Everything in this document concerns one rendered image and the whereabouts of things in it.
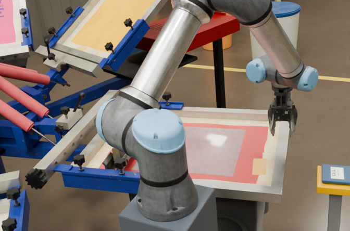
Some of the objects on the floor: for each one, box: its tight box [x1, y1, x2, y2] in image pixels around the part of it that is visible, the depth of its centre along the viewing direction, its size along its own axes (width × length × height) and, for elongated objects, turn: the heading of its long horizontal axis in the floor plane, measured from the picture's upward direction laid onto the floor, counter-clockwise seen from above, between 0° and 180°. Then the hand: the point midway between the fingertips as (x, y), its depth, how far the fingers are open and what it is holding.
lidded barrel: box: [250, 2, 301, 60], centre depth 487 cm, size 55×55×67 cm
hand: (282, 132), depth 166 cm, fingers open, 5 cm apart
